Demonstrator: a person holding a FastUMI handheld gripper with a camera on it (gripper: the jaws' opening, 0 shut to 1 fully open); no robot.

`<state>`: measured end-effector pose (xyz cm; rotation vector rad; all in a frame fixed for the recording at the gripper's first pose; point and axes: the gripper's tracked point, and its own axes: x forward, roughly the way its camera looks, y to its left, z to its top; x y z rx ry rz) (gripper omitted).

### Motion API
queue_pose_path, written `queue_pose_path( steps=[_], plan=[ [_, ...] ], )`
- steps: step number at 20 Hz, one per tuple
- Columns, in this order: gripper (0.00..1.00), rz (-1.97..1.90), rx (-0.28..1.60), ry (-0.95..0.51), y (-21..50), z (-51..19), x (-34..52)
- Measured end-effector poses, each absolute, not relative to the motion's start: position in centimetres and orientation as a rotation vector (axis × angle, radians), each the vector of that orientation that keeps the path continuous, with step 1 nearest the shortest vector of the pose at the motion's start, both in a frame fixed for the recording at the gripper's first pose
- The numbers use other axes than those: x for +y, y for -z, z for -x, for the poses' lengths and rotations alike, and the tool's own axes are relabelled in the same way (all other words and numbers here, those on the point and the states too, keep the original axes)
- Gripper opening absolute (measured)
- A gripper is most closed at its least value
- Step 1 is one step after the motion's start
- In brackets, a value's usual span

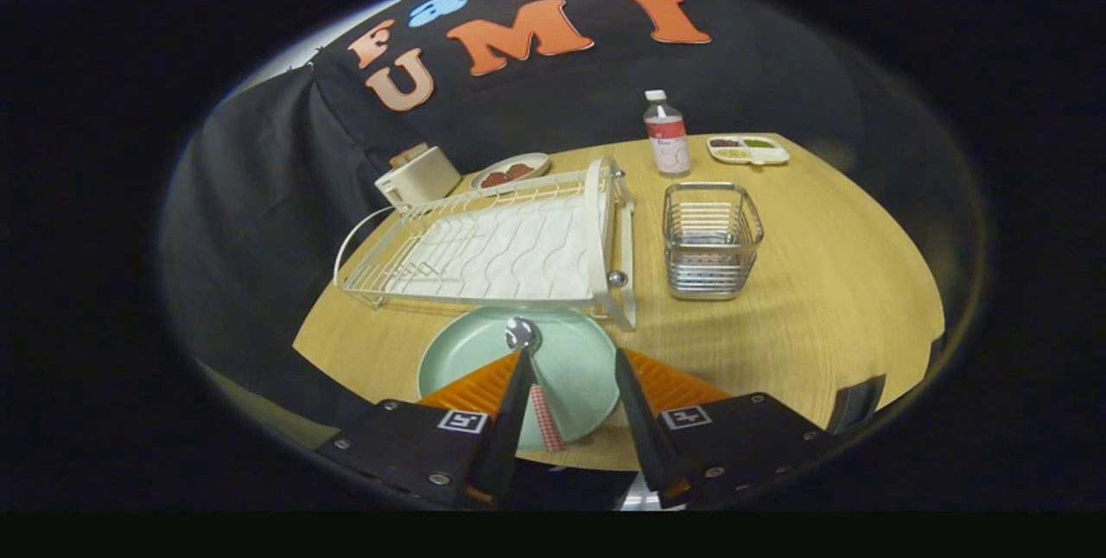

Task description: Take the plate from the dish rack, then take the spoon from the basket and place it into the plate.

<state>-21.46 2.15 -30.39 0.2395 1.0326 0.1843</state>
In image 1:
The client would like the cream toaster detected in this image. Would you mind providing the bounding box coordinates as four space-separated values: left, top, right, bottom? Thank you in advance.
375 145 462 208

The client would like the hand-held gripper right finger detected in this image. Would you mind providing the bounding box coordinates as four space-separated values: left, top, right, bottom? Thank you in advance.
613 347 843 507

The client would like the metal spoon pink handle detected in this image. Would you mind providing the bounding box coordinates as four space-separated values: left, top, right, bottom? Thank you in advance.
505 316 568 453

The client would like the small plate with cookies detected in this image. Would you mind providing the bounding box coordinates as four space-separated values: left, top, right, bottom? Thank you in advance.
470 152 551 192

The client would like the metal wire basket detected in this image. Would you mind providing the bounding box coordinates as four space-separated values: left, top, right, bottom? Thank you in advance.
663 182 766 301

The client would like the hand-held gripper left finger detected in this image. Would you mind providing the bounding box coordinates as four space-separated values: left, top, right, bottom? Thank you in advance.
315 349 538 509

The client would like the white divided tray of beans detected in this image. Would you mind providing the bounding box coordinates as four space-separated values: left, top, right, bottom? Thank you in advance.
707 135 791 167

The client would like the black table clamp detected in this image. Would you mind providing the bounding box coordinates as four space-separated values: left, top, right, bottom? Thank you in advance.
831 374 888 435

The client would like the white wire dish rack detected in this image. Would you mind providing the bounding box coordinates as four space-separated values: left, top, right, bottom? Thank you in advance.
334 156 638 332

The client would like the mint green plate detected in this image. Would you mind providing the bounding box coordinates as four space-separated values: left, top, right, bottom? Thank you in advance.
417 307 621 453

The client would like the clear plastic bottle red label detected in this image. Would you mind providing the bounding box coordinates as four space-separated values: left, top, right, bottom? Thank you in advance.
643 90 691 177

